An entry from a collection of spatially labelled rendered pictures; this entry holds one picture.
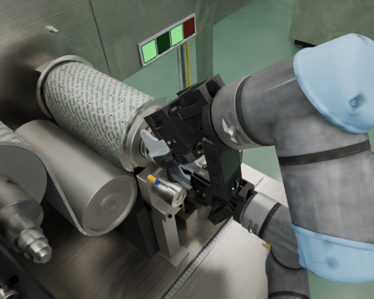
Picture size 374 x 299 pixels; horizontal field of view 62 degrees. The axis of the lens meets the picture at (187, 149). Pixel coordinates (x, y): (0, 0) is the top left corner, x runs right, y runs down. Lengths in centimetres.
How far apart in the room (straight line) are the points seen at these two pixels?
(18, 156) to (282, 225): 42
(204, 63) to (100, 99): 100
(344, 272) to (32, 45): 68
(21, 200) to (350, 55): 34
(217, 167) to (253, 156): 185
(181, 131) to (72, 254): 57
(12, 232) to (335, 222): 30
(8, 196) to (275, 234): 41
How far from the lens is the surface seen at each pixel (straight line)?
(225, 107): 32
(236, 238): 83
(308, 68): 26
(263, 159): 223
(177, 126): 39
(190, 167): 69
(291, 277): 64
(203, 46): 148
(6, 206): 38
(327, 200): 27
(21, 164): 43
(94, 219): 57
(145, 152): 53
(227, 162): 40
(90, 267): 85
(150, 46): 96
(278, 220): 57
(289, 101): 26
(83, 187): 54
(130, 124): 51
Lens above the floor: 163
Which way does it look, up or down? 45 degrees down
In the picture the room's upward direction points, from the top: 5 degrees counter-clockwise
